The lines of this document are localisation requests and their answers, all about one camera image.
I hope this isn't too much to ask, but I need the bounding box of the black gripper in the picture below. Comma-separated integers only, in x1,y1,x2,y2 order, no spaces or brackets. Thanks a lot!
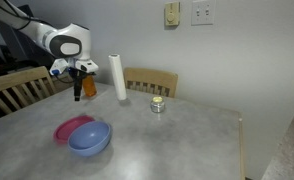
70,68,88,102

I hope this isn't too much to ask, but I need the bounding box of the pink plastic plate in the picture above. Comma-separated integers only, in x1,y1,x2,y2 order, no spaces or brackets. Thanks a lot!
52,114,96,145

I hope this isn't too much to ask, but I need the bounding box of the blue bowl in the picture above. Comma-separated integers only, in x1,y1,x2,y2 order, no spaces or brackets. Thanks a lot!
67,120,113,158

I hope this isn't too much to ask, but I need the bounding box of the orange water bottle black cap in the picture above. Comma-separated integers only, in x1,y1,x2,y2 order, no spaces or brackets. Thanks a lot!
81,74,98,98

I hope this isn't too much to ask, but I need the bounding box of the white paper towel roll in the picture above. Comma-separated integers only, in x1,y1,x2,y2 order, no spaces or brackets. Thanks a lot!
107,53,128,102

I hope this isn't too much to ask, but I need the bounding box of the wooden chair straight backrest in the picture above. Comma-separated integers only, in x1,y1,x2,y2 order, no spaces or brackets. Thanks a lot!
0,65,57,116

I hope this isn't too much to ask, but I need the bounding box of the wooden chair curved backrest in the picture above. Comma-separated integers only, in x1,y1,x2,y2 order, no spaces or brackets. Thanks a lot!
122,67,179,99

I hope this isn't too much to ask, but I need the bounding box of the glass candle jar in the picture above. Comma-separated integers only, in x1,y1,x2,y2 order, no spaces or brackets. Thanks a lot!
149,96,166,114

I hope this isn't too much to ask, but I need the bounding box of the speckled grey countertop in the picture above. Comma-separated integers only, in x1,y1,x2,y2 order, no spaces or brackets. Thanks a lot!
260,93,294,180

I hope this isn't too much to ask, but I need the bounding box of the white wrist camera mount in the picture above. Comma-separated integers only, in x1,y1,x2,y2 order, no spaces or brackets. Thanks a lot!
49,57,100,77

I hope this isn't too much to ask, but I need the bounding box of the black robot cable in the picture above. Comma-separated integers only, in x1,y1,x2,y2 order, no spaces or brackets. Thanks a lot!
0,0,76,85

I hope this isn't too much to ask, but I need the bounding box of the beige wall thermostat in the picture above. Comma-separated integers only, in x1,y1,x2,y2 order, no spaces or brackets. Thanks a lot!
164,1,181,28

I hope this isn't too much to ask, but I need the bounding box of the white light switch plate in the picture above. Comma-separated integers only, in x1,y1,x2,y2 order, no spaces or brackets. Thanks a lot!
191,0,217,27

